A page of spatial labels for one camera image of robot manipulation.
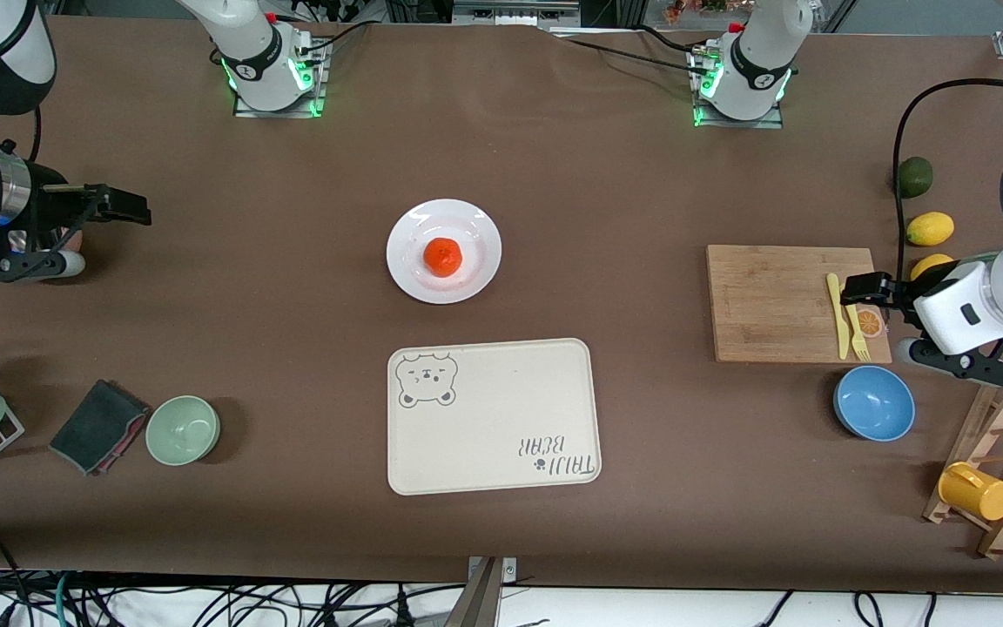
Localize white round plate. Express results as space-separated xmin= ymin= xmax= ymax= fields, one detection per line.
xmin=386 ymin=199 xmax=503 ymax=305

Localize orange mandarin fruit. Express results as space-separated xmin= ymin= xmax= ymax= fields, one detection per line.
xmin=423 ymin=237 xmax=465 ymax=279

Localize yellow plastic knife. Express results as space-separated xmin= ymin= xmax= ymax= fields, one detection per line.
xmin=826 ymin=273 xmax=852 ymax=361

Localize yellow plastic fork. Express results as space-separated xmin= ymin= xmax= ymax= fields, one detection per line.
xmin=840 ymin=283 xmax=872 ymax=363

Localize yellow lemon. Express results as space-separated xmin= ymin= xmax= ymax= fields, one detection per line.
xmin=906 ymin=212 xmax=956 ymax=247
xmin=911 ymin=253 xmax=957 ymax=281

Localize wooden cutting board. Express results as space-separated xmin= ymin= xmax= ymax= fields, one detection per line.
xmin=706 ymin=245 xmax=892 ymax=364

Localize blue bowl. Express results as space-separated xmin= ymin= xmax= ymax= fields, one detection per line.
xmin=833 ymin=365 xmax=917 ymax=442

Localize dark green lime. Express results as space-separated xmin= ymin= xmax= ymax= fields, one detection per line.
xmin=898 ymin=157 xmax=934 ymax=199

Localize yellow mug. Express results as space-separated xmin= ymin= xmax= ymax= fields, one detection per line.
xmin=938 ymin=462 xmax=1003 ymax=522

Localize dark grey folded cloth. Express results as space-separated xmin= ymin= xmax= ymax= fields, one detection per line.
xmin=49 ymin=379 xmax=151 ymax=476

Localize pale green bowl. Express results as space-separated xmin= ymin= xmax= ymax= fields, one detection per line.
xmin=145 ymin=395 xmax=221 ymax=467

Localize cream tray with bear print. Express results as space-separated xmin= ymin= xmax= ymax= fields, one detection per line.
xmin=387 ymin=338 xmax=602 ymax=496

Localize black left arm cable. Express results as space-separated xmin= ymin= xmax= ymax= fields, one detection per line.
xmin=892 ymin=78 xmax=1003 ymax=281

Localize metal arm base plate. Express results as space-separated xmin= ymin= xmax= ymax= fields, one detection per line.
xmin=693 ymin=48 xmax=786 ymax=130
xmin=233 ymin=37 xmax=330 ymax=119

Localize black base cable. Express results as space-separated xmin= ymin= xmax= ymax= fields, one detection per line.
xmin=554 ymin=29 xmax=713 ymax=76
xmin=297 ymin=21 xmax=374 ymax=58

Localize green cable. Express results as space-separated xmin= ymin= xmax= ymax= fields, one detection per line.
xmin=53 ymin=570 xmax=77 ymax=627

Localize metal mount bracket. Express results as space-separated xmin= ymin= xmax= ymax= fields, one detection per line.
xmin=465 ymin=556 xmax=518 ymax=627

